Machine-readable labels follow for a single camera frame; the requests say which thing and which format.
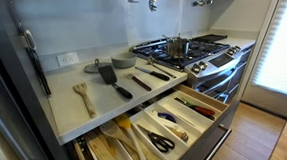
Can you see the open wooden kitchen drawer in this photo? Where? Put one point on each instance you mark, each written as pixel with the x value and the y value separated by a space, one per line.
pixel 207 138

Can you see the long metal utensil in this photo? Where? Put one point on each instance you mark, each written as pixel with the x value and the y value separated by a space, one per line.
pixel 161 69

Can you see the grey ceramic bowl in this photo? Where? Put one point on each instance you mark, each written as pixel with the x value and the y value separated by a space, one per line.
pixel 124 60

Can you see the black spatula turner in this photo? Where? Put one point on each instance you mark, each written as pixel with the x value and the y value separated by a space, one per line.
pixel 111 78

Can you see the stainless steel pot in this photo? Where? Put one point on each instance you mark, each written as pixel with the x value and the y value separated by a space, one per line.
pixel 177 47

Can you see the grey pot lid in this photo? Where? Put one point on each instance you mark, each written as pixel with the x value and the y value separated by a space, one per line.
pixel 95 66

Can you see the white cutlery organizer tray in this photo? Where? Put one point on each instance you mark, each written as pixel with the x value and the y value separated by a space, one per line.
pixel 182 119

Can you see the yellow silicone spatula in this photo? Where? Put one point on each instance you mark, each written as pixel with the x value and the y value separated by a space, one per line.
pixel 130 134

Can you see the wooden spoon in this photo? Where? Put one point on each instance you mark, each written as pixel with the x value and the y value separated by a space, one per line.
pixel 118 133

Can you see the wooden slotted spatula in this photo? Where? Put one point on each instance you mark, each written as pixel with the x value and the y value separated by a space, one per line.
pixel 86 98

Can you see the black kitchen scissors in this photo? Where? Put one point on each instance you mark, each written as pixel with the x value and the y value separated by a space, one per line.
pixel 160 141

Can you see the stainless gas range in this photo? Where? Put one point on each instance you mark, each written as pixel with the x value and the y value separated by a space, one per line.
pixel 212 64

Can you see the black cast iron griddle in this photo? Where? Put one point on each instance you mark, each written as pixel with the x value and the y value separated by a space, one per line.
pixel 209 38

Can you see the hanging metal slotted spoon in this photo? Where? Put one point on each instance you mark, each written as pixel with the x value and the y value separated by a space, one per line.
pixel 153 2

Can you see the bamboo utensil tray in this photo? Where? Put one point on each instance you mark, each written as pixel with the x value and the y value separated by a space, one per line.
pixel 104 154

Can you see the black hanging strip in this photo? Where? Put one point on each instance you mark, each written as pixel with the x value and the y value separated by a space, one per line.
pixel 37 68

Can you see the stainless steel refrigerator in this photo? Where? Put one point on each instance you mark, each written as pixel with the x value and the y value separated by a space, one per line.
pixel 8 115

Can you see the white window blind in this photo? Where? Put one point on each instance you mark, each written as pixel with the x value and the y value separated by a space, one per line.
pixel 280 45

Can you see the white wall power outlet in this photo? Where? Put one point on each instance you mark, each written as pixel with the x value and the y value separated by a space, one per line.
pixel 67 59

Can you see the white wall hook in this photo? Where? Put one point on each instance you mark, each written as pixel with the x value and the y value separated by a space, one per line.
pixel 29 39

